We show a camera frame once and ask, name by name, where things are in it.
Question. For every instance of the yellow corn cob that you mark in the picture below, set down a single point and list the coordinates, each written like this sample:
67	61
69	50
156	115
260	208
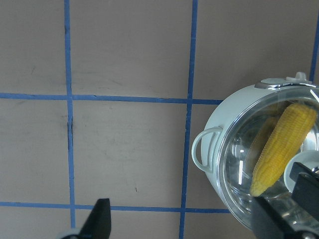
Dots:
284	142

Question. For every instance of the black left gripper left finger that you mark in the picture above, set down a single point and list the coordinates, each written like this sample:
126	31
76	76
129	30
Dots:
98	223

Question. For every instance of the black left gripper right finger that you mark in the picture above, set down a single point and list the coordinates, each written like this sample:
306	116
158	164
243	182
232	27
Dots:
268	223

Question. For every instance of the white steel cooking pot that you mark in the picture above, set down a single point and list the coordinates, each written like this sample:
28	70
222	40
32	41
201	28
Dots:
310	161

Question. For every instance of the glass pot lid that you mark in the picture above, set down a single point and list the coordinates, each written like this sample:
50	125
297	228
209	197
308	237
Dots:
242	124

